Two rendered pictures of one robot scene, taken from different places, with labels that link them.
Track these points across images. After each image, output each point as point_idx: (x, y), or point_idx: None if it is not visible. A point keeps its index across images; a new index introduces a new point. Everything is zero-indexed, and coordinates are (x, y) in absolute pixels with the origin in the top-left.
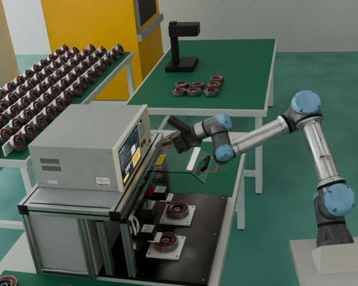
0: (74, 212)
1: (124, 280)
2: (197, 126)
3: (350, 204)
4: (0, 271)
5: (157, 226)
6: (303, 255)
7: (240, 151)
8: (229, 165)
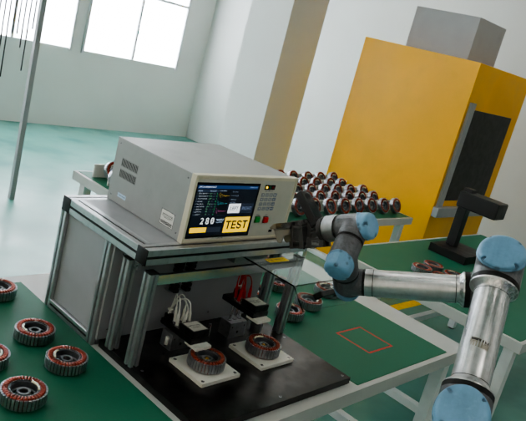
0: (107, 229)
1: (118, 366)
2: (328, 216)
3: None
4: (16, 281)
5: (222, 347)
6: None
7: (372, 287)
8: (397, 358)
